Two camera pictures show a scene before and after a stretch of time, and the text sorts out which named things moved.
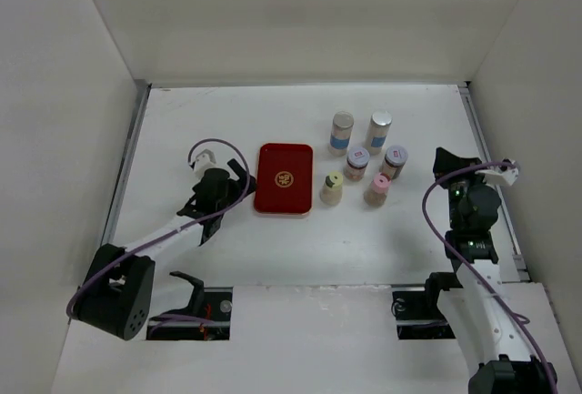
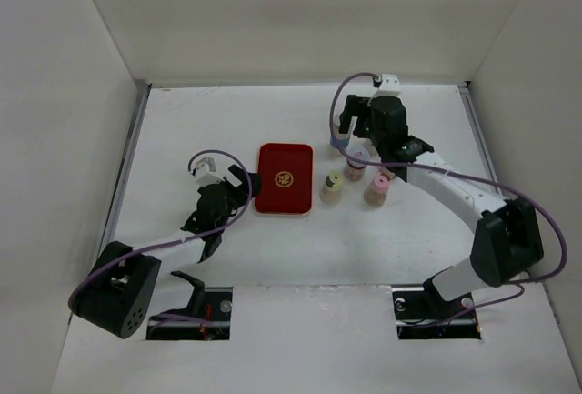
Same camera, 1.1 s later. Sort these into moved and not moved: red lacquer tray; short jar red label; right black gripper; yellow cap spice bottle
Moved: right black gripper
Not moved: red lacquer tray; short jar red label; yellow cap spice bottle
